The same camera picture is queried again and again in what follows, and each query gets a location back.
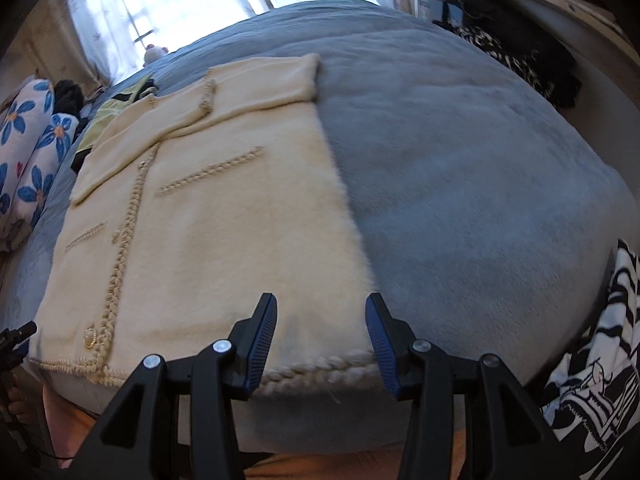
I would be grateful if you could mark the curved wooden desk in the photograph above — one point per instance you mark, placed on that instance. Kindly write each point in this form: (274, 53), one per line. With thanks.
(575, 20)

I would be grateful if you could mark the green and black folded garment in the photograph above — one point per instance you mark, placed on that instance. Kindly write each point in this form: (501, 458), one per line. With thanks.
(102, 120)

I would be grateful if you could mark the black clothes pile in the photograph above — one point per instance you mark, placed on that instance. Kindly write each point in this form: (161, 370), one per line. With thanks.
(530, 45)

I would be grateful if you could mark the black white striped cloth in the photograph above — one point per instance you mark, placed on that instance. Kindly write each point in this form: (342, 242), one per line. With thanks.
(600, 370)

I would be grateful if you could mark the blue floral rolled quilt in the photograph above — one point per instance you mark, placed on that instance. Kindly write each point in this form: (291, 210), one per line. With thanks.
(30, 170)

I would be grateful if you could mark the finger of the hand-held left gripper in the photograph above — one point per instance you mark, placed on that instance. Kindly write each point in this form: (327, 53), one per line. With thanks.
(17, 337)

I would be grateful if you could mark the cream fuzzy braided cardigan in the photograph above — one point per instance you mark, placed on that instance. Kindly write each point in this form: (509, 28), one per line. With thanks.
(225, 210)

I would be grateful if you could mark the black white speckled cloth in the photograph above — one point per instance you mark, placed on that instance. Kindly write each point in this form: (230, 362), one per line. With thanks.
(495, 55)

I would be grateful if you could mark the white pink plush toy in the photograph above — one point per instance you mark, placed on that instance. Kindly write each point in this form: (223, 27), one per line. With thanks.
(154, 55)

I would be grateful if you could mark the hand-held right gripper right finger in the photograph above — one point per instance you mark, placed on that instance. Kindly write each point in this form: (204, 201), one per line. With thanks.
(382, 350)

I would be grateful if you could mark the black clothes heap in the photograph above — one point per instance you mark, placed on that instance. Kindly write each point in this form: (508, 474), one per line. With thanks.
(69, 96)

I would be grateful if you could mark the beige floral curtain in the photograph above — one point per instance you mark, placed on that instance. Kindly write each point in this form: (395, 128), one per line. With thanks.
(55, 40)

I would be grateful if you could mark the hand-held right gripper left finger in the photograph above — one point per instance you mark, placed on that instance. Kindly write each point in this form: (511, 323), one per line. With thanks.
(260, 345)

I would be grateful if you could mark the blue bed blanket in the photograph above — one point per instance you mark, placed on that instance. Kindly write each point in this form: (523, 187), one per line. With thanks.
(450, 185)

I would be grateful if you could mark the blue white cardboard box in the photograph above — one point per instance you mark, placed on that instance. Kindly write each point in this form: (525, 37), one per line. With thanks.
(425, 7)

